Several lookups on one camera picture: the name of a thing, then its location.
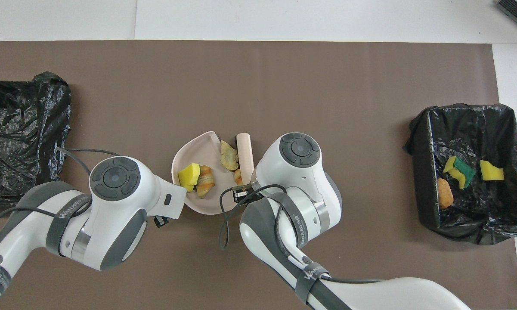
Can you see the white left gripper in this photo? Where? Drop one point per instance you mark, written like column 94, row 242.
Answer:
column 177, row 193

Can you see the striped croissant bread piece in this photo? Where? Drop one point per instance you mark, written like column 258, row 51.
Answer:
column 238, row 176
column 205, row 181

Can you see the beige plastic dustpan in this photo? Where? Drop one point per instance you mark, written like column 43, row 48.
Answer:
column 206, row 204

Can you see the pale food piece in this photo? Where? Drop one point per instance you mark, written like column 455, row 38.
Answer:
column 229, row 157

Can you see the beige brush with black bristles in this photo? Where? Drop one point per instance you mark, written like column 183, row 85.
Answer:
column 244, row 150

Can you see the rounded yellow sponge piece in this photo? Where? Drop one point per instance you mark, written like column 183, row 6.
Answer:
column 189, row 175

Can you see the brown fried croquette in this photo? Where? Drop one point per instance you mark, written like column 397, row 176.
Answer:
column 444, row 193

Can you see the notched yellow sponge piece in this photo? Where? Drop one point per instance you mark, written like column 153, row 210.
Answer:
column 465, row 172

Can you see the wedge yellow sponge piece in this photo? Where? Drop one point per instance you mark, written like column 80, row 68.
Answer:
column 491, row 172

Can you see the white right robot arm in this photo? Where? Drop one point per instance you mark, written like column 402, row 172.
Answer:
column 310, row 185

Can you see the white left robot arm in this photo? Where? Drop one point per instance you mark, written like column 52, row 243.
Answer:
column 26, row 241

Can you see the black bag lined bin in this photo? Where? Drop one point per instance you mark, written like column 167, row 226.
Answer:
column 490, row 129
column 21, row 129

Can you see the brown paper table mat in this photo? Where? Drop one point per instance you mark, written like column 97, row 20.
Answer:
column 370, row 77

